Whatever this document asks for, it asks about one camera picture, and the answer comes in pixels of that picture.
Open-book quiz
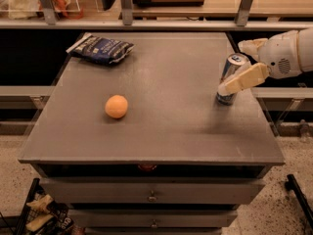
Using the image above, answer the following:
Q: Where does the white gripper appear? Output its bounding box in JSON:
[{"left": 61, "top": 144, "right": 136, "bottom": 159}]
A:
[{"left": 217, "top": 30, "right": 301, "bottom": 95}]

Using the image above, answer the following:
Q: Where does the Red Bull can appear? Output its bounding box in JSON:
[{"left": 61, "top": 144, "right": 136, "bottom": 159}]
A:
[{"left": 216, "top": 53, "right": 249, "bottom": 106}]

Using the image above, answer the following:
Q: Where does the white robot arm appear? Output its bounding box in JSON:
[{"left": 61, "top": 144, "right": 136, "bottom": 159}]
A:
[{"left": 217, "top": 28, "right": 313, "bottom": 96}]

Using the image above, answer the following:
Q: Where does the black metal stand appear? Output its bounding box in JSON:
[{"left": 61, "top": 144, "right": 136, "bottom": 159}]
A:
[{"left": 285, "top": 174, "right": 313, "bottom": 229}]

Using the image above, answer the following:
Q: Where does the grey drawer cabinet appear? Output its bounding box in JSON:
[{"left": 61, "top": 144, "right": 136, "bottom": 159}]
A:
[{"left": 20, "top": 32, "right": 284, "bottom": 235}]

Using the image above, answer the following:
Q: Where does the orange fruit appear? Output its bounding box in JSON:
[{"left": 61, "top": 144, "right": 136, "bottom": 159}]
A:
[{"left": 105, "top": 95, "right": 128, "bottom": 118}]

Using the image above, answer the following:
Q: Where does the blue chip bag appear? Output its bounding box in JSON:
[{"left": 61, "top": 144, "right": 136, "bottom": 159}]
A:
[{"left": 67, "top": 32, "right": 134, "bottom": 66}]

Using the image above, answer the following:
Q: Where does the clear plastic box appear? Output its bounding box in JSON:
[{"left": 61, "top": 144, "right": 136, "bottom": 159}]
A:
[{"left": 0, "top": 0, "right": 81, "bottom": 20}]

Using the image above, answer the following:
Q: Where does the black wire basket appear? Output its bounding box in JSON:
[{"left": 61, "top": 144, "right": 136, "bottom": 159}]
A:
[{"left": 14, "top": 178, "right": 74, "bottom": 235}]

